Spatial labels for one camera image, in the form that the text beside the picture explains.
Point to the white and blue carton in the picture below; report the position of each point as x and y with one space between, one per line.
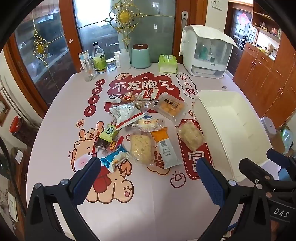
82 56

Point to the green tissue pack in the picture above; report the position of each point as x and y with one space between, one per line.
167 66

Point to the small orange snack packet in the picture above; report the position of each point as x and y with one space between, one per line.
114 145

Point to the orange and grey snack packet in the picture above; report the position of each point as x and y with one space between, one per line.
165 150

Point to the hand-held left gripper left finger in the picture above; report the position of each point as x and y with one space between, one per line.
87 178

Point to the yellow pastry packet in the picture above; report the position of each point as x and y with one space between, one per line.
170 107

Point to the clear glass cup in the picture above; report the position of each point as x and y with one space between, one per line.
87 74

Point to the teal canister with brown lid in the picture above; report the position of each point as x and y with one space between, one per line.
141 58

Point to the white storage box clear front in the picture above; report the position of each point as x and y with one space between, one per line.
208 69

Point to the small orange-brown candy packet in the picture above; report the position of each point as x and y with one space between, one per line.
128 98

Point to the white plastic bin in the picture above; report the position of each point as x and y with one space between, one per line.
231 111

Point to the cardboard box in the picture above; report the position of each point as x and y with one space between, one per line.
278 142

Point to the clear packet with brown balls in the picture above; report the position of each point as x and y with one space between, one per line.
139 106

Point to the green plastic bag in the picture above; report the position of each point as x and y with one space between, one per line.
286 139

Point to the small glass jar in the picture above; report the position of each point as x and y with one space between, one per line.
111 64

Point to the dark entrance door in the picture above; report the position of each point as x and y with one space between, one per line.
238 46

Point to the clear bottle with green label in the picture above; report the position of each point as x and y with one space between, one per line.
99 61

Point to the pale crumbly cake packet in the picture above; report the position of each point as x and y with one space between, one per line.
190 136

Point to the grey trash bin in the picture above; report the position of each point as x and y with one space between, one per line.
268 126

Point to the white bread packet blue label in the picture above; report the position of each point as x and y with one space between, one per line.
148 122

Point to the blue cracker packet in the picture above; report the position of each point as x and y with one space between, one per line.
115 157

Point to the wooden cabinet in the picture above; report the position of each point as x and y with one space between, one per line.
266 76

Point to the white squeeze bottle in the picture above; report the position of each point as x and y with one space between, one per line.
125 59

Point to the white pill bottle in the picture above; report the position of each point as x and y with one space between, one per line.
117 60

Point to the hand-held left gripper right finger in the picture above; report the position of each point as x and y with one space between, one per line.
211 183

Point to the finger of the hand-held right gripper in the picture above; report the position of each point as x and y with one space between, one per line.
254 168
277 156

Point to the green brownie packet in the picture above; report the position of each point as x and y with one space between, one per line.
107 134

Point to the white packet with red stripe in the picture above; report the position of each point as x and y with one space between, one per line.
124 113

